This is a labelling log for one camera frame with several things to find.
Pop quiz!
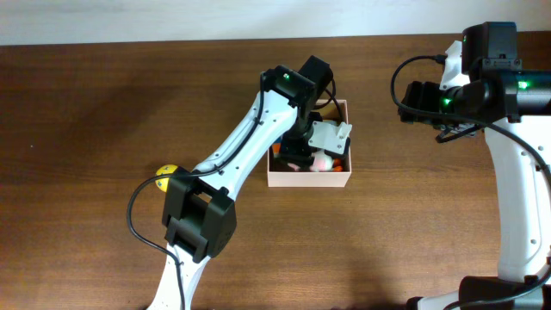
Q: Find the pink white toy duck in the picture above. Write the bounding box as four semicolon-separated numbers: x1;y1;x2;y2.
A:
288;157;344;172

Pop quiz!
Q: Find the yellow ball with blue letters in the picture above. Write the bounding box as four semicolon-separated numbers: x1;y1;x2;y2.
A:
155;164;179;193

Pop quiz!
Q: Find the multicoloured puzzle cube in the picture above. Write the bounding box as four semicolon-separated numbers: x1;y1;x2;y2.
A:
271;138;282;158

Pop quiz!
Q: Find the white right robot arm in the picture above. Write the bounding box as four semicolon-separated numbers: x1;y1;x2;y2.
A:
397;70;550;309

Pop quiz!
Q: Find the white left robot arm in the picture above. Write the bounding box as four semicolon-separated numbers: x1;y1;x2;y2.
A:
149;63;333;309

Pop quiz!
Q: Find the white cardboard box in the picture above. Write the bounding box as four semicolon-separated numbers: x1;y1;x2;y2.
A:
267;99;352;188

